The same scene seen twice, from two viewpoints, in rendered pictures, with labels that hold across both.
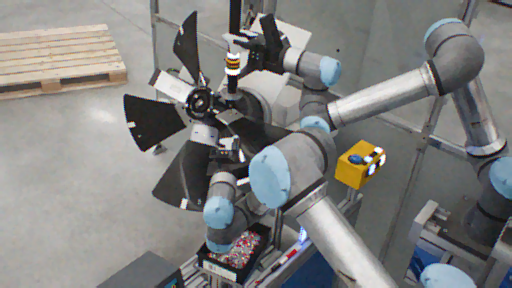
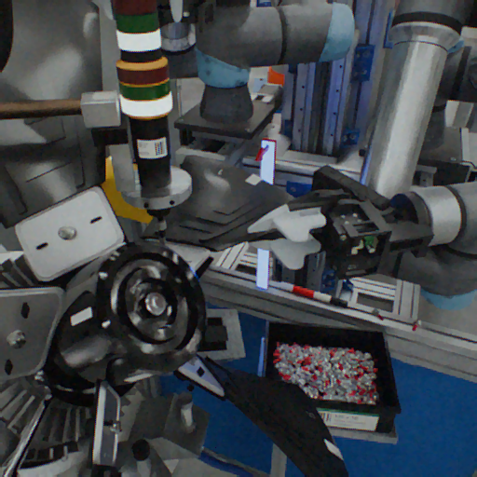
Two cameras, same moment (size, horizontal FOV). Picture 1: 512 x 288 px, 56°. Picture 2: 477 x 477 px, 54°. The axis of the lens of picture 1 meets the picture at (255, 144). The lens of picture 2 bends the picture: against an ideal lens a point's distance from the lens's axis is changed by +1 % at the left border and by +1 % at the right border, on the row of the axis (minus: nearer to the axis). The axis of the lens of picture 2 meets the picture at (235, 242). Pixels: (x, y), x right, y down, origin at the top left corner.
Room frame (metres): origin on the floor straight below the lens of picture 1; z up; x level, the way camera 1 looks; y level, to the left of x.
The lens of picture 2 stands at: (1.37, 0.50, 1.50)
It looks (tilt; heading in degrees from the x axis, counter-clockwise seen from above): 36 degrees down; 255
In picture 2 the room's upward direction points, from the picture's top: straight up
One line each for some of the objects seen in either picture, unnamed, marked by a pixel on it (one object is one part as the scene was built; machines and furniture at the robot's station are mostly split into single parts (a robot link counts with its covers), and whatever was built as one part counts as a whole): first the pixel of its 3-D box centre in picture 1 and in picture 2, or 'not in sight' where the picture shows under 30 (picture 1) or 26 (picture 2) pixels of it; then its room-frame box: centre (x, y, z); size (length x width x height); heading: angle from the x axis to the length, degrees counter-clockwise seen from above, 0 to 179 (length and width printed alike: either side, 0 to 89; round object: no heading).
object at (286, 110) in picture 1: (284, 103); not in sight; (1.92, -0.12, 0.92); 0.17 x 0.16 x 0.11; 142
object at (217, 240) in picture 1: (223, 228); (442, 265); (0.94, 0.07, 1.08); 0.11 x 0.08 x 0.11; 139
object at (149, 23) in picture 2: not in sight; (137, 20); (1.34, 0.09, 1.43); 0.03 x 0.03 x 0.01
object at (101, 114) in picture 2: (232, 79); (141, 146); (1.35, 0.09, 1.32); 0.09 x 0.07 x 0.10; 177
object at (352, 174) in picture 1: (359, 165); (135, 191); (1.35, -0.37, 1.02); 0.16 x 0.10 x 0.11; 142
